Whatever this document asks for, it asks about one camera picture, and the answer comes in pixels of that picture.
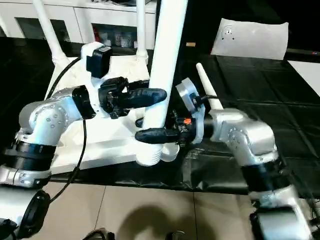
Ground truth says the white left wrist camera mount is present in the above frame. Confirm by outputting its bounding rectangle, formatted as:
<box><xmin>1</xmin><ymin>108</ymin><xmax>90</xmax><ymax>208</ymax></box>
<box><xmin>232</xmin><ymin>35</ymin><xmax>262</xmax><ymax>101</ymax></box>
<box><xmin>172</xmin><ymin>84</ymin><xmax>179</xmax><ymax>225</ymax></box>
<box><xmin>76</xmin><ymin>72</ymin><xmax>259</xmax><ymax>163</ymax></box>
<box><xmin>81</xmin><ymin>42</ymin><xmax>118</xmax><ymax>121</ymax></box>

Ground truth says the black cabinet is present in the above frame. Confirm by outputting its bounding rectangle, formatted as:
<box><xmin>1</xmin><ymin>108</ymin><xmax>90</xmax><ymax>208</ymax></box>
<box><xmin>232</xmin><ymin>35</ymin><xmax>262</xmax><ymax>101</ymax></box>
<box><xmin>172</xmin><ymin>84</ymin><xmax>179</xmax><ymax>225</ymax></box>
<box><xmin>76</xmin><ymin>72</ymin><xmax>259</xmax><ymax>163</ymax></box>
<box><xmin>159</xmin><ymin>0</ymin><xmax>223</xmax><ymax>55</ymax></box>

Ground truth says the dark robot foot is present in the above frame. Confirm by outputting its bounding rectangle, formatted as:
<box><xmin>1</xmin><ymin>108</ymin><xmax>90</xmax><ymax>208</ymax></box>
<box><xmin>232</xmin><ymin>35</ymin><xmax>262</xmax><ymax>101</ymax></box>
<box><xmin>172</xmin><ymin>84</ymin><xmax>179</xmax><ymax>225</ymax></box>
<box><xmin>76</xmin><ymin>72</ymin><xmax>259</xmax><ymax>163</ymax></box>
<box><xmin>84</xmin><ymin>228</ymin><xmax>116</xmax><ymax>240</ymax></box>

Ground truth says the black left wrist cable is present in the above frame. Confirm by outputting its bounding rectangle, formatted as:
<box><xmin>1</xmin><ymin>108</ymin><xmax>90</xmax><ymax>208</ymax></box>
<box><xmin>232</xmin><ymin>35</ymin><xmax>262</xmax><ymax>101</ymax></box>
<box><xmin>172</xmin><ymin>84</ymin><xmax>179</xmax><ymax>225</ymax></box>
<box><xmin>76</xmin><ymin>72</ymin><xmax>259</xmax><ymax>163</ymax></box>
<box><xmin>46</xmin><ymin>56</ymin><xmax>88</xmax><ymax>204</ymax></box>

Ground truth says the black robot foot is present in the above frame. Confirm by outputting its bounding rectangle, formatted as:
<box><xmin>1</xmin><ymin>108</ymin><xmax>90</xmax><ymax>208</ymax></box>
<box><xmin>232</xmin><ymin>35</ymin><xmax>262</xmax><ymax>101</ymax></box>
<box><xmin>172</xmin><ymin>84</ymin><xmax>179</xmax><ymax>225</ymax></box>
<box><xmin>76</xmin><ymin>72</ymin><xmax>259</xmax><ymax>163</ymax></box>
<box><xmin>167</xmin><ymin>231</ymin><xmax>186</xmax><ymax>240</ymax></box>

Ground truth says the white plastic seat panel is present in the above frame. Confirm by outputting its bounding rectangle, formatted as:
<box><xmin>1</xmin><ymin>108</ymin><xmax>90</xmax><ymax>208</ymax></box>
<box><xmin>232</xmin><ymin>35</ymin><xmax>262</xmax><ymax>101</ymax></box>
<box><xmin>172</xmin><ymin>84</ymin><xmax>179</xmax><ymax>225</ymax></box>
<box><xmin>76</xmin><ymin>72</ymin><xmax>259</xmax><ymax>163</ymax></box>
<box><xmin>210</xmin><ymin>17</ymin><xmax>289</xmax><ymax>60</ymax></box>

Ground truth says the white flat board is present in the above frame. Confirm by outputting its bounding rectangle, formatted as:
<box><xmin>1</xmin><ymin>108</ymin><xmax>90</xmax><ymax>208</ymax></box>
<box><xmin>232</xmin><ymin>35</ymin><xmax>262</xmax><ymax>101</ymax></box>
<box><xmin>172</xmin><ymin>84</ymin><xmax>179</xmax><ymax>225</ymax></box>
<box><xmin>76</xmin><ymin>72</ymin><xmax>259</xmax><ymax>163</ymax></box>
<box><xmin>287</xmin><ymin>59</ymin><xmax>320</xmax><ymax>97</ymax></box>

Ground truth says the white plastic table leg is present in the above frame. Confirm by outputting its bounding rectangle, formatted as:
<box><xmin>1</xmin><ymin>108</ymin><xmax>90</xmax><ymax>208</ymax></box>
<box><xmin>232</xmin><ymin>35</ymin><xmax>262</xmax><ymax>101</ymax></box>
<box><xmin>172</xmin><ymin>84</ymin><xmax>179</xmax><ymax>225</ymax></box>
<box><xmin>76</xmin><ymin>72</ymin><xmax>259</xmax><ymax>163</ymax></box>
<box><xmin>136</xmin><ymin>0</ymin><xmax>189</xmax><ymax>167</ymax></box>
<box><xmin>196</xmin><ymin>62</ymin><xmax>225</xmax><ymax>111</ymax></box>
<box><xmin>135</xmin><ymin>0</ymin><xmax>150</xmax><ymax>61</ymax></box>
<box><xmin>32</xmin><ymin>0</ymin><xmax>70</xmax><ymax>67</ymax></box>

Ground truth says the white cabinet with glass doors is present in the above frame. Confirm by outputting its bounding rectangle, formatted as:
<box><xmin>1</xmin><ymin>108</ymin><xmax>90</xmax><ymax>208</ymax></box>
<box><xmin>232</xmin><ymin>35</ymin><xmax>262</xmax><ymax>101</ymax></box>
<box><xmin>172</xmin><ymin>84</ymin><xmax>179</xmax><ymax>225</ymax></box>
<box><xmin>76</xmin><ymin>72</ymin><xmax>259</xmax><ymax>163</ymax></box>
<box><xmin>0</xmin><ymin>0</ymin><xmax>161</xmax><ymax>50</ymax></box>

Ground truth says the white plastic table top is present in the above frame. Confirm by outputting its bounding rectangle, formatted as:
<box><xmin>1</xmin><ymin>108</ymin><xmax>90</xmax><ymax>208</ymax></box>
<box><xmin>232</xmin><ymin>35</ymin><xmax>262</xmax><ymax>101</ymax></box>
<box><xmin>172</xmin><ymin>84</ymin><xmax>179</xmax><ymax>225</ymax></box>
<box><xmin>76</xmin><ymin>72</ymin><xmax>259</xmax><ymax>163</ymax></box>
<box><xmin>43</xmin><ymin>53</ymin><xmax>181</xmax><ymax>175</ymax></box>

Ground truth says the black table mat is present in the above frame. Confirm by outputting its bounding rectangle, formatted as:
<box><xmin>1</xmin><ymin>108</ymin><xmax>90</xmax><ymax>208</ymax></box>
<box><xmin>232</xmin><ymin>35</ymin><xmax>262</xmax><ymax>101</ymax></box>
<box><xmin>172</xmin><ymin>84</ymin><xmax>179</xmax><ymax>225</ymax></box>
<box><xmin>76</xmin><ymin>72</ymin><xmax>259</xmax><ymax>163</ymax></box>
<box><xmin>0</xmin><ymin>36</ymin><xmax>320</xmax><ymax>198</ymax></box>

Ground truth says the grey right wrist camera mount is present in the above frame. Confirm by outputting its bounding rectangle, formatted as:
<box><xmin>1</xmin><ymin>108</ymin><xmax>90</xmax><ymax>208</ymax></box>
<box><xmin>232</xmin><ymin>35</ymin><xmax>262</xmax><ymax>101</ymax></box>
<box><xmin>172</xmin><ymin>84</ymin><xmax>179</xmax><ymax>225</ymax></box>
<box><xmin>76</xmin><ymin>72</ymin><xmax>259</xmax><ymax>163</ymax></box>
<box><xmin>174</xmin><ymin>77</ymin><xmax>208</xmax><ymax>145</ymax></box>

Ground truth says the black rod with red mark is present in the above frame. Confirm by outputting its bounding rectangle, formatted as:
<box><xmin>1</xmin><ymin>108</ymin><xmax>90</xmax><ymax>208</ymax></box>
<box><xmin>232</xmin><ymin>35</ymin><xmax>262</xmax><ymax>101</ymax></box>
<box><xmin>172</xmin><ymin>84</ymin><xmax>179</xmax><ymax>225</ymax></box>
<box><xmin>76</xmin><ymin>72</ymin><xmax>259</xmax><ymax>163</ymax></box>
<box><xmin>286</xmin><ymin>48</ymin><xmax>320</xmax><ymax>56</ymax></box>

